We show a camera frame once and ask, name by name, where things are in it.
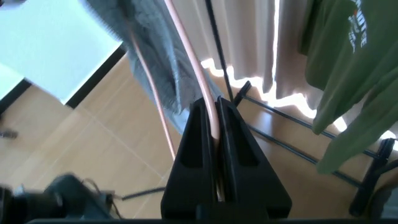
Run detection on green printed shirt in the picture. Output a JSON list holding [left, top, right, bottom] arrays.
[[298, 0, 398, 175]]

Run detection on pale grey shorts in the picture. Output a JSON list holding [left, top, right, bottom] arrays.
[[82, 0, 224, 134]]

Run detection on pink clothes hanger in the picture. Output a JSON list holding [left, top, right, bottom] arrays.
[[129, 0, 223, 162]]

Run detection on black clothes rack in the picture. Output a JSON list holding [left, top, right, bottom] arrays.
[[203, 0, 398, 218]]

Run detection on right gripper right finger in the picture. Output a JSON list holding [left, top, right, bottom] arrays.
[[216, 96, 292, 219]]

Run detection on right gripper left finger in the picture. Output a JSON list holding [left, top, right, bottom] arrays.
[[160, 98, 219, 219]]

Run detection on black cable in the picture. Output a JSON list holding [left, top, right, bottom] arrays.
[[121, 186, 167, 202]]

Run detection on beige curtain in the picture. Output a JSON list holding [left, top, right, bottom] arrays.
[[170, 0, 398, 131]]

